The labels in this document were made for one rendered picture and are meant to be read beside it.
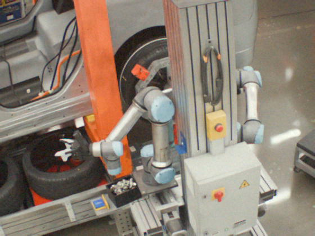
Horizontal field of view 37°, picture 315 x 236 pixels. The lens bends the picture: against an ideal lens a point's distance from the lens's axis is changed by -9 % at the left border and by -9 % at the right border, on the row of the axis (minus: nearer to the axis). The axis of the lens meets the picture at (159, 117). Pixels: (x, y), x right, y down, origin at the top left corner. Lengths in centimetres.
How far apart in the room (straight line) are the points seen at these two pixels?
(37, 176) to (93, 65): 111
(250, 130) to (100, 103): 93
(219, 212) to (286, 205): 147
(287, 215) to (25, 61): 259
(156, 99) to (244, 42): 170
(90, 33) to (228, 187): 119
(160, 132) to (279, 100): 266
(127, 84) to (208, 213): 144
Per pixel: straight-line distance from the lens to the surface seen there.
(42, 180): 374
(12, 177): 383
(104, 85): 312
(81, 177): 373
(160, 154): 273
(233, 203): 257
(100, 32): 296
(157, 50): 363
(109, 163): 266
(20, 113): 371
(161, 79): 377
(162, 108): 255
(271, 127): 477
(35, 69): 440
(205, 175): 243
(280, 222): 386
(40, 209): 366
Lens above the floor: 286
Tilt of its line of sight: 35 degrees down
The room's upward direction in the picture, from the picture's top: 7 degrees counter-clockwise
